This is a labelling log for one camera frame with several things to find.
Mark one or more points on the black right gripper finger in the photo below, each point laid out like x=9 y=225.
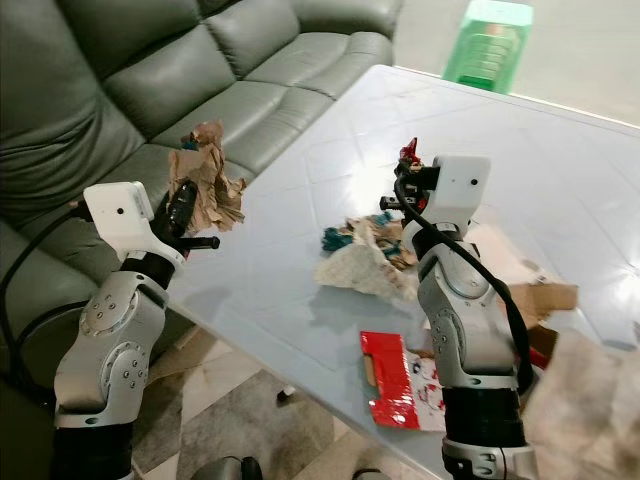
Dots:
x=406 y=177
x=393 y=203

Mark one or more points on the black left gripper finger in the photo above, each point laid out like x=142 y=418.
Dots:
x=182 y=208
x=203 y=243

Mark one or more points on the red plastic wrapper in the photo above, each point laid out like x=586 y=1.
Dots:
x=410 y=152

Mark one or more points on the brown paper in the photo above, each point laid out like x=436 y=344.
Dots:
x=218 y=185

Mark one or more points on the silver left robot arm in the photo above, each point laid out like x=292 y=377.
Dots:
x=105 y=340

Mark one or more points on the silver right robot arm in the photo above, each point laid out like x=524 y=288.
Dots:
x=465 y=320

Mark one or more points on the crumpled teal red wrapper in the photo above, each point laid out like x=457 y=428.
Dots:
x=337 y=240

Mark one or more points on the crumpled beige paper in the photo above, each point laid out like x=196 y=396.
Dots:
x=365 y=270

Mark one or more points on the white plastic folding table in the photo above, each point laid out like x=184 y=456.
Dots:
x=350 y=130

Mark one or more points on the grey-green leather sofa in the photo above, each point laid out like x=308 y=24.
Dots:
x=120 y=80

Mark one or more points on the green plastic stool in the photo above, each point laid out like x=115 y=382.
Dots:
x=490 y=45

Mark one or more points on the torn brown cardboard piece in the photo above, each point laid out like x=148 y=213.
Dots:
x=545 y=300

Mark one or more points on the flattened red white carton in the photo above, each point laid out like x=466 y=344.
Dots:
x=395 y=385

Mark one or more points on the grey left robot leg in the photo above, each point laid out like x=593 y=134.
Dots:
x=235 y=470

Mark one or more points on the grey robot leg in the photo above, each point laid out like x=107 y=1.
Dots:
x=235 y=470
x=370 y=475

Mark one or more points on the grey right robot leg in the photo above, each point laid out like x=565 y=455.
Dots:
x=370 y=475

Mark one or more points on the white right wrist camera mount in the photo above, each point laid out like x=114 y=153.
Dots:
x=463 y=190

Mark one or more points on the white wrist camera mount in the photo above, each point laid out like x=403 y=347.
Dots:
x=463 y=190
x=120 y=210

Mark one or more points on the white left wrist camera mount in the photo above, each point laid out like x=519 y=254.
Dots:
x=120 y=210

